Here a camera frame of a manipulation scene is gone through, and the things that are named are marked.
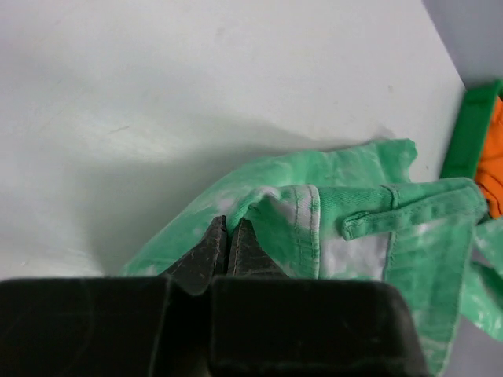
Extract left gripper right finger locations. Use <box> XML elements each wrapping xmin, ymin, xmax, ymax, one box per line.
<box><xmin>227</xmin><ymin>218</ymin><xmax>288</xmax><ymax>278</ymax></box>

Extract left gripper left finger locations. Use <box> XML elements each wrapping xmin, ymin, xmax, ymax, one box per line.
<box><xmin>164</xmin><ymin>216</ymin><xmax>229</xmax><ymax>295</ymax></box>

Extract green white tie-dye trousers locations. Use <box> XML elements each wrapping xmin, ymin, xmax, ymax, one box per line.
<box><xmin>121</xmin><ymin>139</ymin><xmax>502</xmax><ymax>376</ymax></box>

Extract orange folded trousers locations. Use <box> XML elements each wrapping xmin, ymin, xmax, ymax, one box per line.
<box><xmin>475</xmin><ymin>97</ymin><xmax>503</xmax><ymax>218</ymax></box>

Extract green plastic tray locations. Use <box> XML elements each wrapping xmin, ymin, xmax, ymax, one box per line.
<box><xmin>439</xmin><ymin>79</ymin><xmax>502</xmax><ymax>179</ymax></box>

